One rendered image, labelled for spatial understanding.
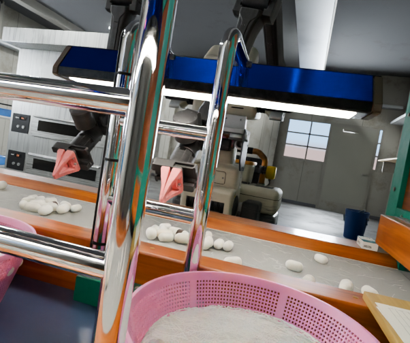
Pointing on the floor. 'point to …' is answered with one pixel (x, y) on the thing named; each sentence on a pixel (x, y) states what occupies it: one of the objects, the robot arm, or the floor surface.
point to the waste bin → (355, 223)
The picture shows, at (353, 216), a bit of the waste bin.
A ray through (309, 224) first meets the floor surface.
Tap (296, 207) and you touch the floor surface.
